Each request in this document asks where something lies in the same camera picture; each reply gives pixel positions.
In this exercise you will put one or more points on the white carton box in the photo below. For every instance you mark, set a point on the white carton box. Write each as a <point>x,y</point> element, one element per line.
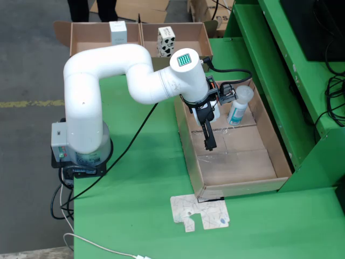
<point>118,32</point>

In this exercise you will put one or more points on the cow print carton box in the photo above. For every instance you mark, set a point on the cow print carton box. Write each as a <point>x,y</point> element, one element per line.
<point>165,41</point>

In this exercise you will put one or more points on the scribbled flat cardboard piece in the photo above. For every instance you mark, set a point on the scribbled flat cardboard piece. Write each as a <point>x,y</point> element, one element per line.
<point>205,213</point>

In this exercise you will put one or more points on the green metal shelf unit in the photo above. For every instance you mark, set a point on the green metal shelf unit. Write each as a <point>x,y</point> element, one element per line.
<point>269,54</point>

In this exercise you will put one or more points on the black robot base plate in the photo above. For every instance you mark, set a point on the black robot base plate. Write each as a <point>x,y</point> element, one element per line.
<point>101,172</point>

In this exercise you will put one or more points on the shallow cardboard tray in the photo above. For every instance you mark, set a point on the shallow cardboard tray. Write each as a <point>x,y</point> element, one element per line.
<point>234,167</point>

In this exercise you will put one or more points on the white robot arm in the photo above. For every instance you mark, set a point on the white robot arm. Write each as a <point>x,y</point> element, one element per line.
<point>81,108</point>

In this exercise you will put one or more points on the black monitor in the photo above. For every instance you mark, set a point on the black monitor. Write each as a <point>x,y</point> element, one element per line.
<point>310,24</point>

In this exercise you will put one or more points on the white bottle with teal label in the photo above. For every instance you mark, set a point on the white bottle with teal label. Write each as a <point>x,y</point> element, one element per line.
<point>237,112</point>

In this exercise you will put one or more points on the printed brown cardboard box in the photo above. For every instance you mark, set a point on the printed brown cardboard box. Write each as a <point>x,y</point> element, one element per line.
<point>202,10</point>

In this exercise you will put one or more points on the open brown cardboard box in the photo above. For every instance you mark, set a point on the open brown cardboard box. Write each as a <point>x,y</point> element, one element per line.
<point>188,35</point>
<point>91,33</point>

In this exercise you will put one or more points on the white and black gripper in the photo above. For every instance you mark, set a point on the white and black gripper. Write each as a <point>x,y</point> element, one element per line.
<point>215,112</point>

